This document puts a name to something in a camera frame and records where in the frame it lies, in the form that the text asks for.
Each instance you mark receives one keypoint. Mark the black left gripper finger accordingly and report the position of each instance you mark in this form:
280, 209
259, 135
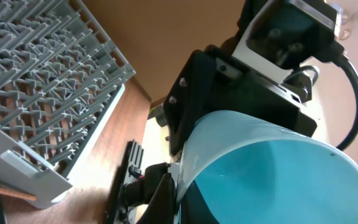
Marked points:
161, 208

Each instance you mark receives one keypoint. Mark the blue cup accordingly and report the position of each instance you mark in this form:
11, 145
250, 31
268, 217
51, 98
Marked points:
236, 168

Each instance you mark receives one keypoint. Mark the wooden chopstick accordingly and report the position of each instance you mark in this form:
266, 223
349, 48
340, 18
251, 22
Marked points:
16, 194

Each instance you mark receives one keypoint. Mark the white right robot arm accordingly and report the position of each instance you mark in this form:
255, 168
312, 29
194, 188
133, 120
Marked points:
213, 81

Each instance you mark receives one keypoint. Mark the grey dishwasher rack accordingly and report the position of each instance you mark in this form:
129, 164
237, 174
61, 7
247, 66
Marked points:
61, 77

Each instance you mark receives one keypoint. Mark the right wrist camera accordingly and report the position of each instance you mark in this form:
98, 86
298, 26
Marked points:
277, 36

